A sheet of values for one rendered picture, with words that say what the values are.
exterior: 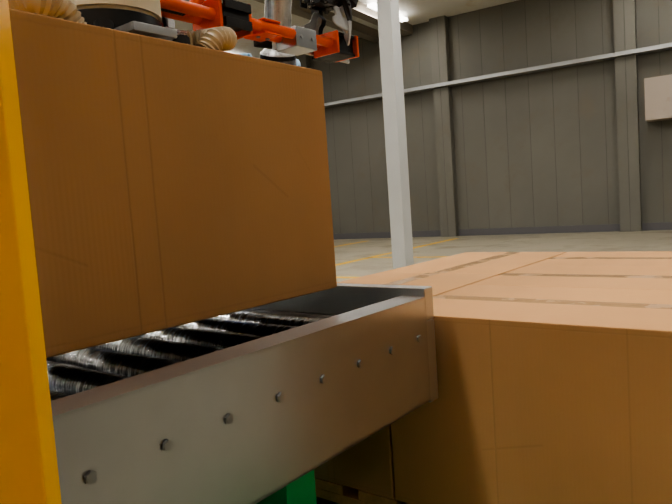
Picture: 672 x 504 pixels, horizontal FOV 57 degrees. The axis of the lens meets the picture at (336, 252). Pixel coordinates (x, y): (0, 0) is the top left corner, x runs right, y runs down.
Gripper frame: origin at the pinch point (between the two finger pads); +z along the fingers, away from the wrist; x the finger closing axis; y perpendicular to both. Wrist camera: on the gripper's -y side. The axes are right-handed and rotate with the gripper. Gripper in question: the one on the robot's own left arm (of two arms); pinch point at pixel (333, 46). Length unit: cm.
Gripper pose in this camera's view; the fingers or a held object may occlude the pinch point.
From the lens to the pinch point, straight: 157.9
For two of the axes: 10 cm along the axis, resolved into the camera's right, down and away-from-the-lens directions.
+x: 7.8, 0.0, -6.3
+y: -6.2, 1.1, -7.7
